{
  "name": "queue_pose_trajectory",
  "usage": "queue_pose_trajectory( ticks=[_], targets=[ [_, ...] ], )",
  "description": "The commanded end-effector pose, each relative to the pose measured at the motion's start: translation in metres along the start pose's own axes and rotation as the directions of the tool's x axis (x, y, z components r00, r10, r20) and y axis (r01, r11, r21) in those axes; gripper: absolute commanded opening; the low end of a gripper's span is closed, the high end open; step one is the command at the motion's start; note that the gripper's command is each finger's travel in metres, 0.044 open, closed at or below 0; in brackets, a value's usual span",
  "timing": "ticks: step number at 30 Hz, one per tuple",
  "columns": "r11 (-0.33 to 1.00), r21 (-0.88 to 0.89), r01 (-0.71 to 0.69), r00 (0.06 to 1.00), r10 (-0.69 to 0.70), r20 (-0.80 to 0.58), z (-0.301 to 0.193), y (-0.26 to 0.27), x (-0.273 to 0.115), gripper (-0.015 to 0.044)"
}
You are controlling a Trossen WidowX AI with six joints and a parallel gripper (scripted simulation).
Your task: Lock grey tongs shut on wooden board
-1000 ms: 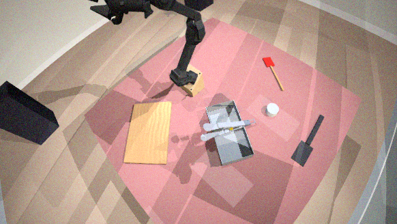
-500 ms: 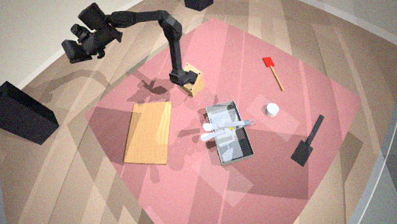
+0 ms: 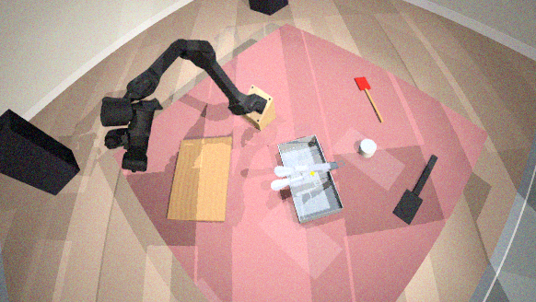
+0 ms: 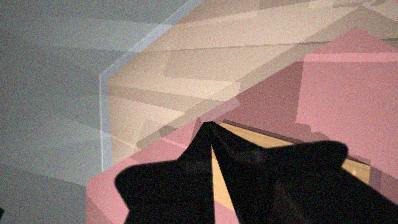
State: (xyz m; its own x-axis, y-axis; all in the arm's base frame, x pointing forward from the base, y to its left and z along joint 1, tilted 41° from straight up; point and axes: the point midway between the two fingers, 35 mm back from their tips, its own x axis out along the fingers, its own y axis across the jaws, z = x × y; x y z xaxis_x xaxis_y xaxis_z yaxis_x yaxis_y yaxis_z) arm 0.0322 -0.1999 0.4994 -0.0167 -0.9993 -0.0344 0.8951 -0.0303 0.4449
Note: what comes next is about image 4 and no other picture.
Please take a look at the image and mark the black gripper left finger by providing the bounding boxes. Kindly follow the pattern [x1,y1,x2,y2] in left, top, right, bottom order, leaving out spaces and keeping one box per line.
[114,122,216,224]

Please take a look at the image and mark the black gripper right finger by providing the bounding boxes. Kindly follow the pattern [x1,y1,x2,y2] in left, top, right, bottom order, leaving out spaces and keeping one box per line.
[208,121,349,224]

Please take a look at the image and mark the light wooden board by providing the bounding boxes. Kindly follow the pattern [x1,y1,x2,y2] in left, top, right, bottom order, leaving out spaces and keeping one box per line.
[212,122,371,211]

